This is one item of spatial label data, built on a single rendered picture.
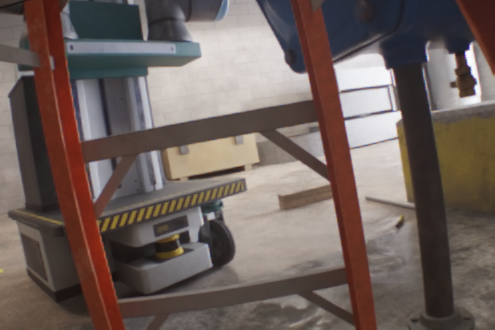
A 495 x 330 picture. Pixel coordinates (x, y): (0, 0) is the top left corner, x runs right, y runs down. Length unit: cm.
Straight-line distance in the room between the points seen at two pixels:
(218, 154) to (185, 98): 114
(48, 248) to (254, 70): 515
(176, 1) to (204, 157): 366
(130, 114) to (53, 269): 64
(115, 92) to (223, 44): 458
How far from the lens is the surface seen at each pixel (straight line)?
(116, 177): 60
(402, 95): 76
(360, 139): 577
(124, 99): 154
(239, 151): 510
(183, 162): 493
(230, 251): 139
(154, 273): 119
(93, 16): 149
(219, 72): 588
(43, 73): 56
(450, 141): 170
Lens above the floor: 47
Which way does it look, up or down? level
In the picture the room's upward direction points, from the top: 10 degrees counter-clockwise
